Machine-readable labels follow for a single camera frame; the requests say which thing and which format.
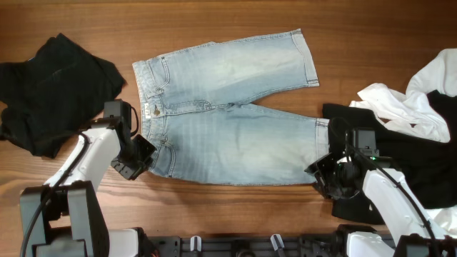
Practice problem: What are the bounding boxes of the light blue denim shorts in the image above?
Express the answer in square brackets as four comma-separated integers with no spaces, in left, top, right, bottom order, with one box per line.
[133,29,329,186]

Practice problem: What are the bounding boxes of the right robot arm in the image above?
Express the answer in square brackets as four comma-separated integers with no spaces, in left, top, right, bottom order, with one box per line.
[305,128,456,256]

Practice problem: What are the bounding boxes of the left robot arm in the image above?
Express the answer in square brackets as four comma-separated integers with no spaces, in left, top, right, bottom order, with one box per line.
[20,100,159,256]

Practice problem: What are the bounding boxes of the black t-shirt with logo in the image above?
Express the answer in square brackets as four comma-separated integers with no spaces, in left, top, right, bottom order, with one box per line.
[322,91,456,209]

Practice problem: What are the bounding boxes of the white t-shirt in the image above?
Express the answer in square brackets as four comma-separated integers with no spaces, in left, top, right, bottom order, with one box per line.
[349,49,456,236]

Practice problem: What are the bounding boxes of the folded black garment left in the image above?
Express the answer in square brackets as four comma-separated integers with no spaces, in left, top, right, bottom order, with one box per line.
[1,34,125,158]

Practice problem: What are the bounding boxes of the left black cable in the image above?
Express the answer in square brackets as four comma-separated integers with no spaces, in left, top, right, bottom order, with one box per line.
[19,132,90,257]

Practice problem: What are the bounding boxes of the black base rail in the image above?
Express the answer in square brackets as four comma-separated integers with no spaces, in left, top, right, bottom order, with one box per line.
[149,234,342,257]

